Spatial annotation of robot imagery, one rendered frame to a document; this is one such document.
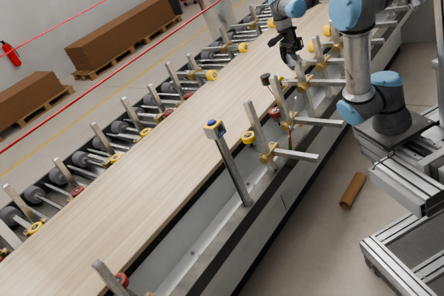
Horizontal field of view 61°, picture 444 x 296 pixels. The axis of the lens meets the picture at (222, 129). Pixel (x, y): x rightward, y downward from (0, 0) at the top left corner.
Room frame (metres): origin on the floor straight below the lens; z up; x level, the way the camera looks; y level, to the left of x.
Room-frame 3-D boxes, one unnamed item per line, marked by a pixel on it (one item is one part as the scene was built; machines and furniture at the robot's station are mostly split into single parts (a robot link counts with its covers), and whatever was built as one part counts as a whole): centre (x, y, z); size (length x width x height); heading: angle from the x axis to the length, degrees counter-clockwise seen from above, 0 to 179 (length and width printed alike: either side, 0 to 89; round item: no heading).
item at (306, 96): (2.01, -0.55, 0.92); 0.04 x 0.04 x 0.48; 40
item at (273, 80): (1.85, -0.36, 0.93); 0.04 x 0.04 x 0.48; 40
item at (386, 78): (1.23, -0.64, 1.21); 0.13 x 0.12 x 0.14; 103
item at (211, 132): (1.52, 0.03, 1.18); 0.07 x 0.07 x 0.08; 40
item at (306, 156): (1.66, -0.25, 0.81); 0.44 x 0.03 x 0.04; 40
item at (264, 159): (1.70, -0.19, 0.81); 0.14 x 0.06 x 0.05; 130
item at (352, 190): (1.96, -0.68, 0.04); 0.30 x 0.08 x 0.08; 130
